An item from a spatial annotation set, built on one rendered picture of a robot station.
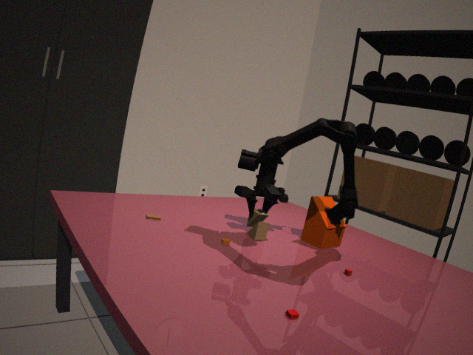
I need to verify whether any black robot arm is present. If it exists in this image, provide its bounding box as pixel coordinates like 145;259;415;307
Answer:
238;118;358;224

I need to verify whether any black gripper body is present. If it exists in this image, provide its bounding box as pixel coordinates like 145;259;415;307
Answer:
234;173;288;203

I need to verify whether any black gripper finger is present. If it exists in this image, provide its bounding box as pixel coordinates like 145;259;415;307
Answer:
262;199;279;213
246;198;258;218

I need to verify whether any olive triangular block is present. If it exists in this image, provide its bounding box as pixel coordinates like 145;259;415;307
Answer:
247;209;270;226
247;221;270;241

